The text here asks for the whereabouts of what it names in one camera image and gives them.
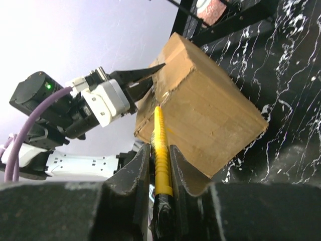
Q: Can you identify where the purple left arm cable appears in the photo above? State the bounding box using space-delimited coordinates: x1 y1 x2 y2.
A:
4 85 73 183

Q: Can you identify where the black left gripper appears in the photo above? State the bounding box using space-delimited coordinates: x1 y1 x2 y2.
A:
85 63 166 118

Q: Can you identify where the yellow utility knife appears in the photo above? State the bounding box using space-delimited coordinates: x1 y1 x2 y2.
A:
150 106 175 240

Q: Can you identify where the pink patterned bowl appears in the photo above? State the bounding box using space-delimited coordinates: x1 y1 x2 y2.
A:
196 0 226 26

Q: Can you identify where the brown cardboard express box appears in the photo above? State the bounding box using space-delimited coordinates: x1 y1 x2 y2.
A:
134 33 268 177

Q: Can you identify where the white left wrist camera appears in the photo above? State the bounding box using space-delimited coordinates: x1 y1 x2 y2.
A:
66 76 131 128

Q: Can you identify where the black wire dish rack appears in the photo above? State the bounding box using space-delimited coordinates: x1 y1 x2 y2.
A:
169 1 279 47

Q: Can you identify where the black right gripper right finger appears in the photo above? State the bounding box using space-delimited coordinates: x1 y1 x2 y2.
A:
170 145 320 240

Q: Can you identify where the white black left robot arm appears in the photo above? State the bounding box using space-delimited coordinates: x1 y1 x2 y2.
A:
1 64 163 181

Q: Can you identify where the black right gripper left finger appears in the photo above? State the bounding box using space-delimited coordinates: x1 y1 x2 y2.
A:
1 144 150 240

